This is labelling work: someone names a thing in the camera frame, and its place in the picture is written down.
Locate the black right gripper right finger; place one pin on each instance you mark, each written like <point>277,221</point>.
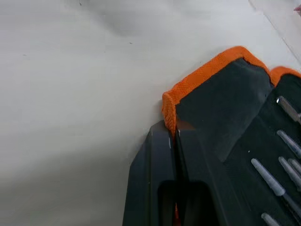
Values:
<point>200,164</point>

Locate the pink object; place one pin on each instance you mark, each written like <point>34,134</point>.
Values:
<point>298,8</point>

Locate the black tool roll orange trim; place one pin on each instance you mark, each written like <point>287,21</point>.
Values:
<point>221,99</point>

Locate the silver flat-tip tweezers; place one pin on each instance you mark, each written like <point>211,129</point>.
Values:
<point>287,106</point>

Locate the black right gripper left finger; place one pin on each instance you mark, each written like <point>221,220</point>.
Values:
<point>150,169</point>

